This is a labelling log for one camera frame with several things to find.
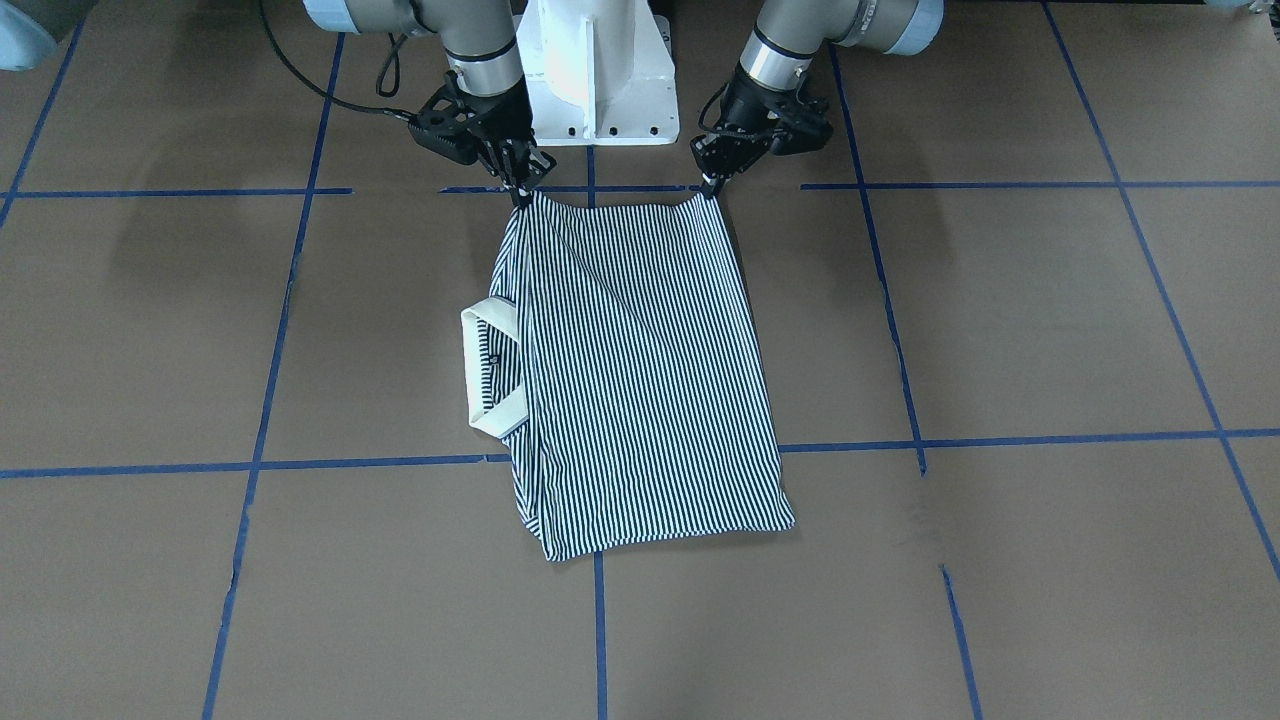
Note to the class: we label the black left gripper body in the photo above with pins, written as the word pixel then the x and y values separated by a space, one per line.
pixel 747 113

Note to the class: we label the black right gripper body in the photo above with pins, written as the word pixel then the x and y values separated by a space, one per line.
pixel 503 113

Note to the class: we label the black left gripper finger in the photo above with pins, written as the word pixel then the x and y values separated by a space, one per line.
pixel 712 183

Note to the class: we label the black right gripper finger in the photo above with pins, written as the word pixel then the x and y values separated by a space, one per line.
pixel 521 166

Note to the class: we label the striped polo shirt white collar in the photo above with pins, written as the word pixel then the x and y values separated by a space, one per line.
pixel 615 357

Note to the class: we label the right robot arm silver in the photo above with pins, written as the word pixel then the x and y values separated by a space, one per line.
pixel 478 37

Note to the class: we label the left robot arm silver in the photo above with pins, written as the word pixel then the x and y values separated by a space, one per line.
pixel 787 35

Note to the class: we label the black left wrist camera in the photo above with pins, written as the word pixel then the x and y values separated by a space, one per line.
pixel 800 123

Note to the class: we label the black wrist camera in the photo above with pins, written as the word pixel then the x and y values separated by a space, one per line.
pixel 800 123
pixel 442 125

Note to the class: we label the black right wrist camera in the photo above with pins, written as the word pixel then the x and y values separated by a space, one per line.
pixel 442 125

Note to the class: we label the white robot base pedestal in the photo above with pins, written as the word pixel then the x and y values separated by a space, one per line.
pixel 598 73

